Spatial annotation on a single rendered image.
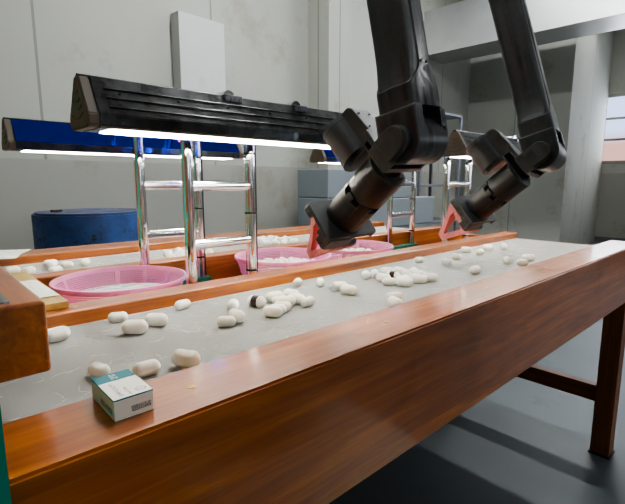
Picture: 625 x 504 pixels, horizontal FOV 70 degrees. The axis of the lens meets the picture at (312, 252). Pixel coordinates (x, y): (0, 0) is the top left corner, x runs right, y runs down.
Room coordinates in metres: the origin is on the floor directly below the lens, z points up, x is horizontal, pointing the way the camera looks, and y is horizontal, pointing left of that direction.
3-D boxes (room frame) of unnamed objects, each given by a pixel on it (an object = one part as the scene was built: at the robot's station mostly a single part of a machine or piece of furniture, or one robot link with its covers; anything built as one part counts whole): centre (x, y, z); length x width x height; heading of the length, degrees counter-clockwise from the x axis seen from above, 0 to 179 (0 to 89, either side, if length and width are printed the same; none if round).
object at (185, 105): (0.84, 0.09, 1.08); 0.62 x 0.08 x 0.07; 133
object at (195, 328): (1.09, -0.27, 0.73); 1.81 x 0.30 x 0.02; 133
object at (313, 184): (3.98, -0.49, 0.54); 1.07 x 0.71 x 1.07; 136
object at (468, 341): (0.93, -0.41, 0.67); 1.81 x 0.12 x 0.19; 133
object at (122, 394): (0.39, 0.18, 0.77); 0.06 x 0.04 x 0.02; 43
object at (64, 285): (0.93, 0.40, 0.72); 0.27 x 0.27 x 0.10
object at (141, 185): (1.19, 0.41, 0.90); 0.20 x 0.19 x 0.45; 133
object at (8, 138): (1.25, 0.47, 1.08); 0.62 x 0.08 x 0.07; 133
